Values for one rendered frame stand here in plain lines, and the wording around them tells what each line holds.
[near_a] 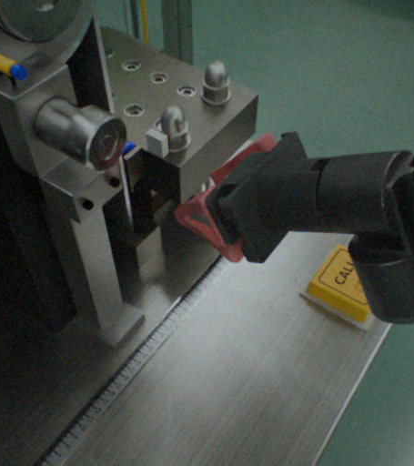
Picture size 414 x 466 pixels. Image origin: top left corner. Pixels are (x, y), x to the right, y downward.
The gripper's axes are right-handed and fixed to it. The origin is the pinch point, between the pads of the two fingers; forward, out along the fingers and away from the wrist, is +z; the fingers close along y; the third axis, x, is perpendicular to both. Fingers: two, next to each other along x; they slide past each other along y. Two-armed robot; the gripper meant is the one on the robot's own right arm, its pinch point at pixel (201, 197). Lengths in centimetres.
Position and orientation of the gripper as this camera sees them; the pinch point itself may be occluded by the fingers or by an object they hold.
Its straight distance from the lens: 50.0
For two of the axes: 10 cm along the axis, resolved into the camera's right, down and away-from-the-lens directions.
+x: -4.2, -7.8, -4.6
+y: 5.8, -6.2, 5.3
